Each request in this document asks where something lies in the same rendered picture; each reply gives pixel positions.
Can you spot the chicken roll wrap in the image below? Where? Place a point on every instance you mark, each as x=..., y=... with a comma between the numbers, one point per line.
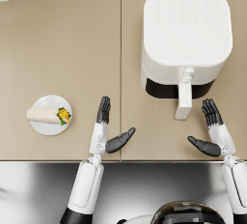
x=48, y=114

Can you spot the white air fryer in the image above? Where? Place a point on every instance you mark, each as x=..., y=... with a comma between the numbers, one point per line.
x=186, y=38

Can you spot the white round plate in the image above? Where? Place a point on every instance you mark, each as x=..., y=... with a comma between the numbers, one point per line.
x=50, y=115

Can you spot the dark round robot body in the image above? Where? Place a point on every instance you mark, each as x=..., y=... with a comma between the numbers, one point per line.
x=186, y=213

